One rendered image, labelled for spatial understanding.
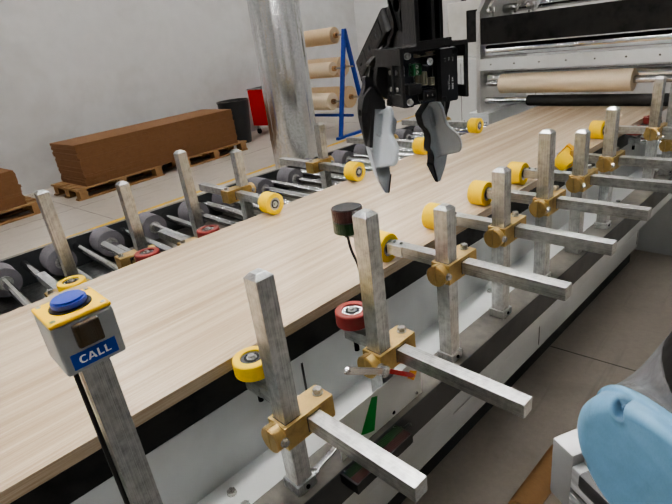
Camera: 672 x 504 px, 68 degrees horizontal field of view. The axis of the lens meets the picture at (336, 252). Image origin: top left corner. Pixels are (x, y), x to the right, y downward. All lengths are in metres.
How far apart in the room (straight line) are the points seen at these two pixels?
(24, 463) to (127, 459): 0.28
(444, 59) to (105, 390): 0.55
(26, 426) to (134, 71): 7.86
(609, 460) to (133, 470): 0.60
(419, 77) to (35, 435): 0.87
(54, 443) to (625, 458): 0.87
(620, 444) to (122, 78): 8.46
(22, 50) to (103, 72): 1.05
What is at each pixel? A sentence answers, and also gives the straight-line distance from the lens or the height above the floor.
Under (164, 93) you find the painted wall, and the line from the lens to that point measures 8.93.
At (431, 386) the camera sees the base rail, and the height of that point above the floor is 0.70.
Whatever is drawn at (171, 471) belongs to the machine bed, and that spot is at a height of 0.73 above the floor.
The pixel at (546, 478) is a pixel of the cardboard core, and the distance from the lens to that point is 1.91.
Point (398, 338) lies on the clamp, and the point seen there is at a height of 0.87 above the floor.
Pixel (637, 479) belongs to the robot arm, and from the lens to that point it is 0.38.
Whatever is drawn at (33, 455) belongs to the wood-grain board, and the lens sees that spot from 1.02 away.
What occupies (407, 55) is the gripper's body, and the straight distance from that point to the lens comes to 0.51.
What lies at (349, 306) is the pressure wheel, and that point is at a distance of 1.15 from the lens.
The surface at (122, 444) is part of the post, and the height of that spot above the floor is 1.02.
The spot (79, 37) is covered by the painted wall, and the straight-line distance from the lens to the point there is 8.43.
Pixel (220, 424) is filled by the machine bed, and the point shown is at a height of 0.76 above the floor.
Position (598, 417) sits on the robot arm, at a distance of 0.37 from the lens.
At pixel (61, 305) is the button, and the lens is 0.65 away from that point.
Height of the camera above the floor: 1.47
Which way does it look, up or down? 23 degrees down
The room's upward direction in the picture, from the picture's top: 8 degrees counter-clockwise
